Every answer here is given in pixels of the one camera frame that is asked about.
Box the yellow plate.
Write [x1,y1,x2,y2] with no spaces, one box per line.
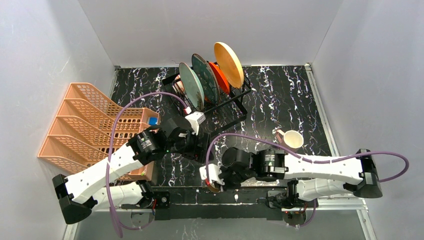
[213,42,245,89]

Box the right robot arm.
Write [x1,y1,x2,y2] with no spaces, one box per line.
[208,147,383,205]

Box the orange patterned bowl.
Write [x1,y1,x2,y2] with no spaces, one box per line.
[172,74,186,96]

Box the pink mug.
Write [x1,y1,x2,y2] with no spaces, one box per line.
[275,129,304,151]

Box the stainless steel cup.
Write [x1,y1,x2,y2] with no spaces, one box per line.
[206,182,222,193]

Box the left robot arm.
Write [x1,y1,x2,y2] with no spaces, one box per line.
[52,111,210,225]

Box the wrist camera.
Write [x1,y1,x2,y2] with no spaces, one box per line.
[199,164,225,186]
[184,111,206,136]

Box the black wire dish rack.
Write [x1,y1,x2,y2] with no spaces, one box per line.
[161,60,252,137]

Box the blue eraser block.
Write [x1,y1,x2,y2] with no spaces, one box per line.
[147,117,159,126]

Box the dark teal plate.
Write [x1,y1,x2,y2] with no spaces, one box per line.
[191,53,221,105]

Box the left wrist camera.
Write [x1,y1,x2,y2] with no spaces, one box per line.
[184,111,206,136]

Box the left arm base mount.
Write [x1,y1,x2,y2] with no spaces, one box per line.
[119,180,171,210]

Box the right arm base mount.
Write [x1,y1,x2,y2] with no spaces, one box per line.
[256,188,319,228]

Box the orange red plate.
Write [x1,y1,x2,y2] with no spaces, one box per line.
[208,62,230,94]

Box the orange file organizer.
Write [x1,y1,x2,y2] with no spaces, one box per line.
[38,83,143,174]

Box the mint green flower plate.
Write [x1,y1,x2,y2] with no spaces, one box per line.
[178,62,205,112]

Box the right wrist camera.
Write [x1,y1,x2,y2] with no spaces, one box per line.
[199,164,225,186]

